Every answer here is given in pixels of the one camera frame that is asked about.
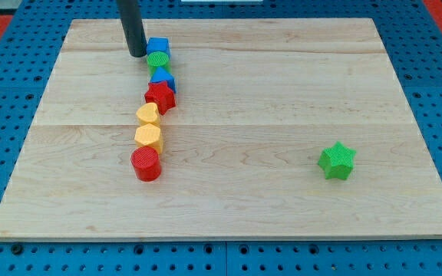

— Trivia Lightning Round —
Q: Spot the red star block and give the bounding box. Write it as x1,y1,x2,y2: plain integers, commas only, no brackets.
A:
144,80,176,115

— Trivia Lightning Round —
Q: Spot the green star block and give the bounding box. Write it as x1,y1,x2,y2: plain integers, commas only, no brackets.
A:
318,141,357,180

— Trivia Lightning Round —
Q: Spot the light wooden board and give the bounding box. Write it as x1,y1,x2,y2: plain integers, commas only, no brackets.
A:
0,18,442,242

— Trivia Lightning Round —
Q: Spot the yellow hexagon block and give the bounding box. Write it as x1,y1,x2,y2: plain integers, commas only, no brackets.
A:
134,123,164,154

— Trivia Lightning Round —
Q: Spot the yellow heart block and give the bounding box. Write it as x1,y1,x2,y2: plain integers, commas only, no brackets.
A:
136,102,160,127

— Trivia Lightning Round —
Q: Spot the red cylinder block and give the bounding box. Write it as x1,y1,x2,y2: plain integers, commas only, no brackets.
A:
130,146,162,182

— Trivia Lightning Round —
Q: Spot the blue triangle block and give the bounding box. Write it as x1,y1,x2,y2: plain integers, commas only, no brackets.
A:
150,67,176,93

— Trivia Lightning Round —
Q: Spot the green cylinder block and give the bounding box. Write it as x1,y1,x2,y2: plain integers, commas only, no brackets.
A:
147,51,171,75

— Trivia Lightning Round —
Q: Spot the blue cube block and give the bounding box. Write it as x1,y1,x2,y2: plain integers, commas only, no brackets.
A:
147,37,171,57

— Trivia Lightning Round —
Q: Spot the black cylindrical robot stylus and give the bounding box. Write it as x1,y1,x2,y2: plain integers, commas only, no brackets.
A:
116,0,147,58

